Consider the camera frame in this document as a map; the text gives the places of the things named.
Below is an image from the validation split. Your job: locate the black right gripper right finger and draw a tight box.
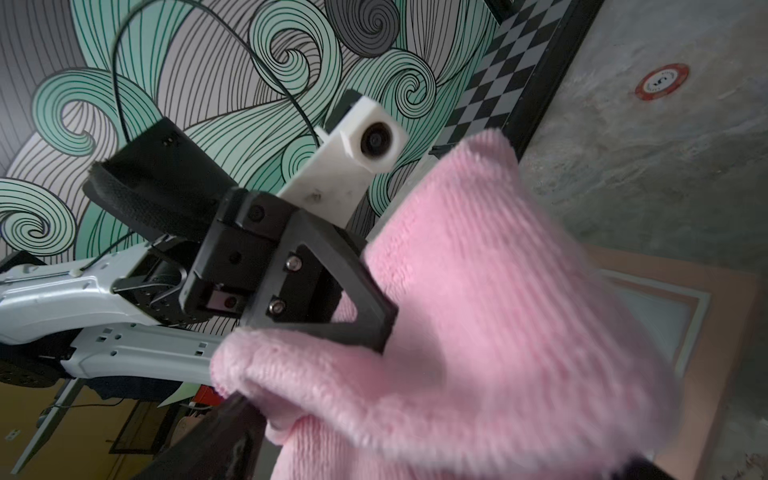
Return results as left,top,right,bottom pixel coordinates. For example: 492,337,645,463
623,458,674,480

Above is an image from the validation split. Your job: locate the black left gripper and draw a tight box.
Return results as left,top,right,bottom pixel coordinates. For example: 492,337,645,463
84,118,397,353

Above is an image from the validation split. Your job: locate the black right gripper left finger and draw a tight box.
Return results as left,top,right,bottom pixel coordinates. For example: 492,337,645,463
134,394,267,480

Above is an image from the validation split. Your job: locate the pink picture frame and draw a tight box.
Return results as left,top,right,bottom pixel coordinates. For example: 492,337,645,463
586,245,763,479

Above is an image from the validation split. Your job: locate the pink cloth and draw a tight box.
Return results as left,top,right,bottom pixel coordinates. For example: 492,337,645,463
210,130,681,479

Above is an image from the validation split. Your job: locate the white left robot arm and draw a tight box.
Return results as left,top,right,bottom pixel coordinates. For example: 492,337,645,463
1,101,408,388

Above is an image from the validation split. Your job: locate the black white chessboard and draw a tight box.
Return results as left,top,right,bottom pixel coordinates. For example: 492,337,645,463
430,0,603,158

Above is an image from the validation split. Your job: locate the red poker chip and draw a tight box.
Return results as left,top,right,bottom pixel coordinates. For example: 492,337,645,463
635,63,690,101

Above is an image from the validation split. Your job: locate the black camera cable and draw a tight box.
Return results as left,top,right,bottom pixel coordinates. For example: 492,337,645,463
110,0,322,148

